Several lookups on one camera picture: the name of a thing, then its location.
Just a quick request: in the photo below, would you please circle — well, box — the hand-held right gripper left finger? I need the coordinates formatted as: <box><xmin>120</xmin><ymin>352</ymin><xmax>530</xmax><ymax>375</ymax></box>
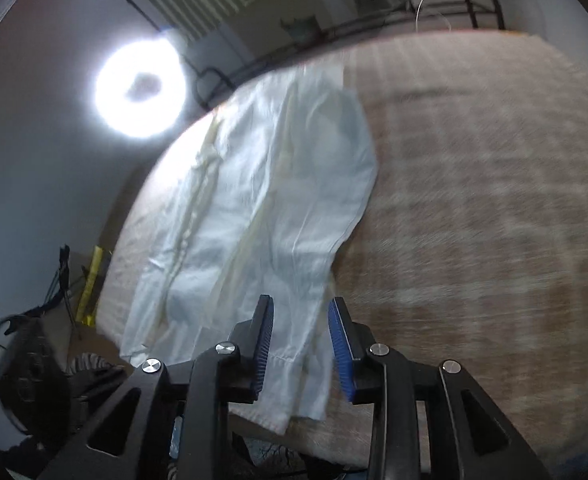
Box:
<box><xmin>39</xmin><ymin>294</ymin><xmax>275</xmax><ymax>480</ymax></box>

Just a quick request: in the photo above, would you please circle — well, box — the black metal clothes rack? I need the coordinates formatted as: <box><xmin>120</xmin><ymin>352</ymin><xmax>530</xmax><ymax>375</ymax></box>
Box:
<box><xmin>81</xmin><ymin>0</ymin><xmax>507</xmax><ymax>111</ymax></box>

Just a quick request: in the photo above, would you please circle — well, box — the zebra striped cloth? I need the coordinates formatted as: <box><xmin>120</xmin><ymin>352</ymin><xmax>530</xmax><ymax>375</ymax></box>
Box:
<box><xmin>66</xmin><ymin>352</ymin><xmax>125</xmax><ymax>376</ymax></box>

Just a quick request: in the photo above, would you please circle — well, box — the white shirt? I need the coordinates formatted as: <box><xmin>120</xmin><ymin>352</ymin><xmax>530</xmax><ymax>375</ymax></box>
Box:
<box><xmin>119</xmin><ymin>57</ymin><xmax>380</xmax><ymax>436</ymax></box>

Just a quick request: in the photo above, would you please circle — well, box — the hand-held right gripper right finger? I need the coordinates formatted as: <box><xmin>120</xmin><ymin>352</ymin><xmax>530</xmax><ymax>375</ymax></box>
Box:
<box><xmin>326</xmin><ymin>297</ymin><xmax>552</xmax><ymax>480</ymax></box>

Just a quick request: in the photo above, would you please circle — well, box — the beige plaid blanket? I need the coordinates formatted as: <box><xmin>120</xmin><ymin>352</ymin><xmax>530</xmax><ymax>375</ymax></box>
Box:
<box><xmin>96</xmin><ymin>27</ymin><xmax>588</xmax><ymax>476</ymax></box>

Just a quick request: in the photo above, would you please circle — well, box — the green striped wall hanging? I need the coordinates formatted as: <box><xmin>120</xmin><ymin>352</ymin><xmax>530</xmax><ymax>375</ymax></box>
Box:
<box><xmin>134</xmin><ymin>0</ymin><xmax>255</xmax><ymax>41</ymax></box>

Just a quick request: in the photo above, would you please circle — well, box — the small potted plant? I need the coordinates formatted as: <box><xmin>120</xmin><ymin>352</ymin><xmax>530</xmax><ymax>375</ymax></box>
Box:
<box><xmin>280</xmin><ymin>15</ymin><xmax>320</xmax><ymax>46</ymax></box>

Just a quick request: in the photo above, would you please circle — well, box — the yellow bag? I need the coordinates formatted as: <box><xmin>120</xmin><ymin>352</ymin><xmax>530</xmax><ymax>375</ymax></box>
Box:
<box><xmin>76</xmin><ymin>245</ymin><xmax>106</xmax><ymax>326</ymax></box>

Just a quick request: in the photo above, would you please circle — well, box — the ring light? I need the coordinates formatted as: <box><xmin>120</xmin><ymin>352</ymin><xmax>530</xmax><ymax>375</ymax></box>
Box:
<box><xmin>94</xmin><ymin>35</ymin><xmax>187</xmax><ymax>140</ymax></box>

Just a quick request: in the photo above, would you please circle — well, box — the black tripod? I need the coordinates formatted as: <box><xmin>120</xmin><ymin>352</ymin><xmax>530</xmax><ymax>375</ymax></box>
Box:
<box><xmin>44</xmin><ymin>245</ymin><xmax>75</xmax><ymax>321</ymax></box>

